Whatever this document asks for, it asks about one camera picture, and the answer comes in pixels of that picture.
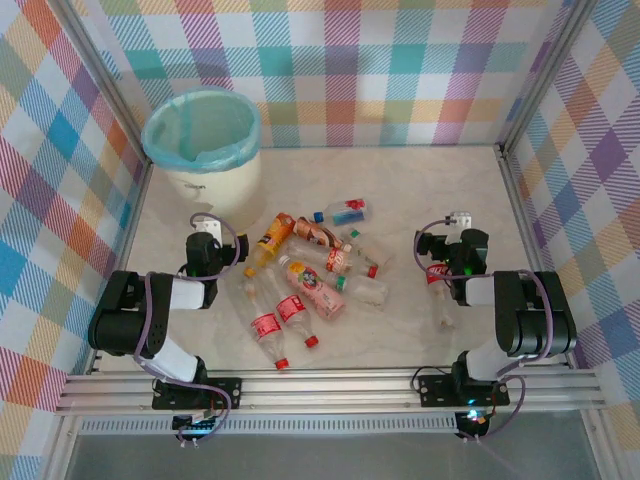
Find orange juice plastic bottle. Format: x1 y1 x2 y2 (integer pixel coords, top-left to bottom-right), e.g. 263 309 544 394
243 212 297 280

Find red label cola bottle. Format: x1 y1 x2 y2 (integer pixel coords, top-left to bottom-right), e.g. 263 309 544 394
424 262 459 334
241 277 291 371
264 267 321 350

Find white round waste bin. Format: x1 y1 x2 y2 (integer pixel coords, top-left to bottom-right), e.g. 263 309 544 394
142 85 265 234

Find crushed clear bottle green cap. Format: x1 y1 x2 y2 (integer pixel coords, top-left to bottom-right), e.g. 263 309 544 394
334 274 390 311

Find brown label plastic bottle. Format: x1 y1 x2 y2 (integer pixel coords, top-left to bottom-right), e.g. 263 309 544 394
292 216 351 251

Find pink drink plastic bottle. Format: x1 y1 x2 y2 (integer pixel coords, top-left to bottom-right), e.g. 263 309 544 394
277 254 346 324

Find blue cap clear bottle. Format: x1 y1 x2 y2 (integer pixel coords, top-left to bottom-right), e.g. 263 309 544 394
313 198 374 227

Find orange-red label clear bottle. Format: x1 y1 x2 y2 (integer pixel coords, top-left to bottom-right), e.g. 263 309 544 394
287 239 380 279

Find turquoise plastic bin liner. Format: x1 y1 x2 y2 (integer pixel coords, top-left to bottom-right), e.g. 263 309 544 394
142 85 262 175

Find right controller board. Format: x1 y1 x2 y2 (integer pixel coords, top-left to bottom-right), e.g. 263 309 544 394
455 408 490 440

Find controller board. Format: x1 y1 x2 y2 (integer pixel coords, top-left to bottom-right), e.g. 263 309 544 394
171 413 222 442
455 408 490 440

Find left controller board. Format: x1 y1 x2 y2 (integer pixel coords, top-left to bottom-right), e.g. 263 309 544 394
171 413 222 442

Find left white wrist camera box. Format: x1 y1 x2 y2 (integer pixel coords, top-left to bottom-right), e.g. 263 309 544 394
192 217 222 247

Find right aluminium side rail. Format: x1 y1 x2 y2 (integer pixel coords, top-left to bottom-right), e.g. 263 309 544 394
496 144 581 374

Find aluminium side rail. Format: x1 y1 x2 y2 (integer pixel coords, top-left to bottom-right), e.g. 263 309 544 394
496 144 581 374
85 149 155 375

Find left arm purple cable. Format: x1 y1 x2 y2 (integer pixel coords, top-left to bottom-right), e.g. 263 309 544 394
132 212 240 444

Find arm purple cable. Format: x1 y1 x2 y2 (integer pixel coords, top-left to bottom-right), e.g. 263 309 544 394
413 218 556 441
132 212 240 444

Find left aluminium side rail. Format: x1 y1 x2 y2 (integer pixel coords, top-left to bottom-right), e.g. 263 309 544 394
85 149 155 375

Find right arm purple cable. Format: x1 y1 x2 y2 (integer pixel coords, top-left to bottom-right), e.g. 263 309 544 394
413 218 556 441

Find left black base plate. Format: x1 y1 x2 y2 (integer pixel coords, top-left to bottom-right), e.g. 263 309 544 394
151 377 244 412

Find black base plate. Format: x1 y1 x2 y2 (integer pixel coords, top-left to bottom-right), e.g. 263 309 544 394
417 373 511 408
151 377 244 412

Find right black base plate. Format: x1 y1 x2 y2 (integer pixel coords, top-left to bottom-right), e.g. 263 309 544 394
417 373 511 408

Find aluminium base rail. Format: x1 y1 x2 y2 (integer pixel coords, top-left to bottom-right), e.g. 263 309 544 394
54 368 607 415

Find grey slotted cable duct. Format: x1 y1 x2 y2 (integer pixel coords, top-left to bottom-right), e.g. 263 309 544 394
78 413 460 435

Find right aluminium frame post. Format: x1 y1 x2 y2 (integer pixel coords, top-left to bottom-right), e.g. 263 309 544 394
496 0 601 154

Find aluminium frame post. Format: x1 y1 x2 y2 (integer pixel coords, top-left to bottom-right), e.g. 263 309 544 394
496 0 601 154
55 0 154 166

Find left aluminium frame post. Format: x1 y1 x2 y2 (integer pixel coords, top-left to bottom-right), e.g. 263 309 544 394
55 0 154 166

